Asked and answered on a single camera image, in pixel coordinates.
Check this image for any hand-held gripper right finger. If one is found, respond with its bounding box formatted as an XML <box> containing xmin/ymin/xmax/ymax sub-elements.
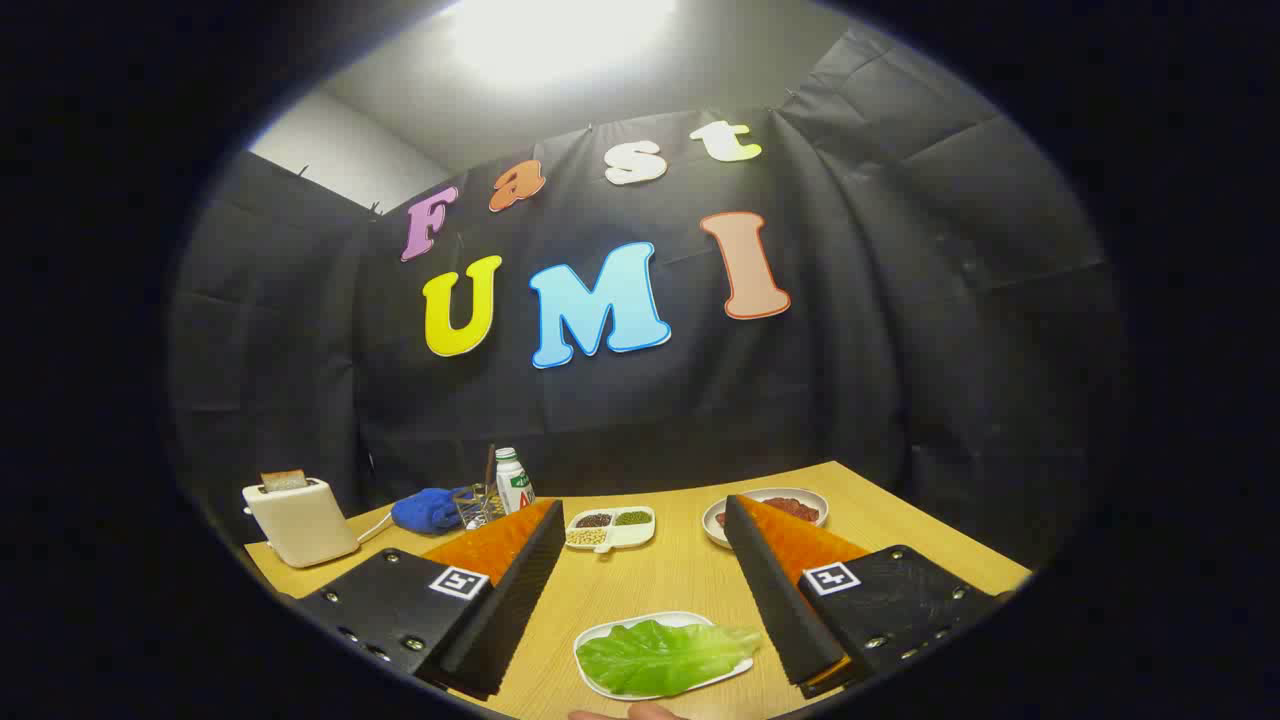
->
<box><xmin>722</xmin><ymin>494</ymin><xmax>1016</xmax><ymax>699</ymax></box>

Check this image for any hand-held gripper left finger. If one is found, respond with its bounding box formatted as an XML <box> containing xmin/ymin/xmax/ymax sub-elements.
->
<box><xmin>285</xmin><ymin>498</ymin><xmax>568</xmax><ymax>701</ymax></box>

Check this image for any green lettuce leaf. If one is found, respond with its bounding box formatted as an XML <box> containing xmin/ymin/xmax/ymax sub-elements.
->
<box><xmin>577</xmin><ymin>620</ymin><xmax>763</xmax><ymax>697</ymax></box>

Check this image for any round white plate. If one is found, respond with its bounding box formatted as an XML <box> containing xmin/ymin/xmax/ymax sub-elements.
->
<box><xmin>702</xmin><ymin>487</ymin><xmax>830</xmax><ymax>549</ymax></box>

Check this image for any white divided dish with beans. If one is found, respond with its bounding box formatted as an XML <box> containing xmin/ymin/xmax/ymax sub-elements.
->
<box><xmin>565</xmin><ymin>506</ymin><xmax>657</xmax><ymax>554</ymax></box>

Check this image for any oval white plate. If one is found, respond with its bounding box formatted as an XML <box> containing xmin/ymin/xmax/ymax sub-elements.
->
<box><xmin>573</xmin><ymin>611</ymin><xmax>756</xmax><ymax>701</ymax></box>

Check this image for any white plastic bottle green cap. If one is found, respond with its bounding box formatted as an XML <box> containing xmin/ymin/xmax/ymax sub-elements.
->
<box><xmin>494</xmin><ymin>447</ymin><xmax>537</xmax><ymax>514</ymax></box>

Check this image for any blue cloth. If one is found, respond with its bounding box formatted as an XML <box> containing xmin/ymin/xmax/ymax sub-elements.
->
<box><xmin>390</xmin><ymin>487</ymin><xmax>473</xmax><ymax>535</ymax></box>

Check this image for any white toaster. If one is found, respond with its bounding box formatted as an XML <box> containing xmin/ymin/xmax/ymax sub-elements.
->
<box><xmin>242</xmin><ymin>478</ymin><xmax>361</xmax><ymax>569</ymax></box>

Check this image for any metal wire utensil holder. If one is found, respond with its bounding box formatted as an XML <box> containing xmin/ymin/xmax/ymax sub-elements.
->
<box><xmin>452</xmin><ymin>484</ymin><xmax>509</xmax><ymax>531</ymax></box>

